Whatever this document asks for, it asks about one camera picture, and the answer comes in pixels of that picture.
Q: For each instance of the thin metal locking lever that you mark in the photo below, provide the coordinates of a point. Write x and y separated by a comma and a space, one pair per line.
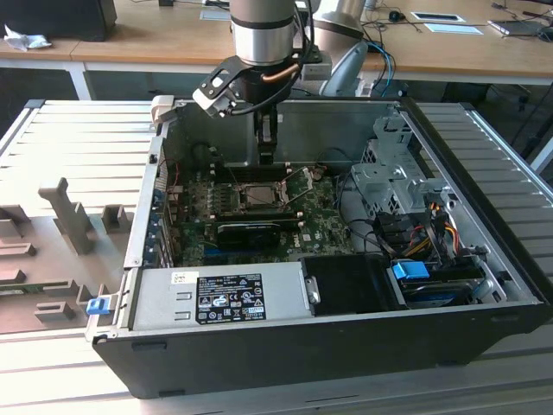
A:
232, 175

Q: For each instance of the black RAM slot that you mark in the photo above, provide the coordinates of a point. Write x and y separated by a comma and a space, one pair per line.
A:
250, 176
289, 221
242, 167
259, 213

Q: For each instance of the CPU socket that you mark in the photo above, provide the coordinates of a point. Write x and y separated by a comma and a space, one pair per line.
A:
281, 196

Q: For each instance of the blue expansion slot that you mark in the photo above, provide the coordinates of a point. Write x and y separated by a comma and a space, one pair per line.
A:
210, 255

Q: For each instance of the silver coin battery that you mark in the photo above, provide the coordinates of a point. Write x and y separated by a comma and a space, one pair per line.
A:
319, 173

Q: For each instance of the beige case latch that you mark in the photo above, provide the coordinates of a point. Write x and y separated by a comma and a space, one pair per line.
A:
163, 108

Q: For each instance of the green motherboard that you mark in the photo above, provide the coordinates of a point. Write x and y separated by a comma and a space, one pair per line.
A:
319, 225

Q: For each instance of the black graphics card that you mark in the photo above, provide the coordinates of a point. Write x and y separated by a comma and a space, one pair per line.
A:
248, 238

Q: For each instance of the white framed desk hatch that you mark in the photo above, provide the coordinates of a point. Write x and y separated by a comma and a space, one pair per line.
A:
438, 17
453, 29
216, 14

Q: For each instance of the metal disk bay cage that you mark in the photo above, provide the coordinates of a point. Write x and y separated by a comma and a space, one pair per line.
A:
380, 181

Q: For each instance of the long wooden desk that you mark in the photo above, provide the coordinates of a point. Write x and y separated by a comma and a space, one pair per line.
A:
173, 39

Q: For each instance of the black computer mouse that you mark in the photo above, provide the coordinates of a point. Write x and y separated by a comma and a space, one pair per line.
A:
394, 16

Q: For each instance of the black plastic shroud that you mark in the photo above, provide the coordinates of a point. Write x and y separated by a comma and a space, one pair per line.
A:
345, 285

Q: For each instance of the grey power supply unit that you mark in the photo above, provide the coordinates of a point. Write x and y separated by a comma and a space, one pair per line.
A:
155, 298

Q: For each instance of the black open PC case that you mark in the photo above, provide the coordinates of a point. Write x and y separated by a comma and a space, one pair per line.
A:
302, 359

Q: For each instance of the large black box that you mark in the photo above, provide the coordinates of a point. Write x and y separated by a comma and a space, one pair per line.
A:
56, 19

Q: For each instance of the blue case latch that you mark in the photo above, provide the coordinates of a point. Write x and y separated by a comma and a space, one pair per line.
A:
97, 306

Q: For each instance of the crumpled white paper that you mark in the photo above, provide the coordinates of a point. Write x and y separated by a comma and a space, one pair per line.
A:
26, 41

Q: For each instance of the dark closed laptop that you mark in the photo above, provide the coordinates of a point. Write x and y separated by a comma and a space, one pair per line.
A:
518, 28

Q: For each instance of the green RAM stick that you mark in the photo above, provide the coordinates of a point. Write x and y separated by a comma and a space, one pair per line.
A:
21, 289

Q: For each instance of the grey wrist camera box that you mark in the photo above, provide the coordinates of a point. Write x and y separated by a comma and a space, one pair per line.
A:
211, 97

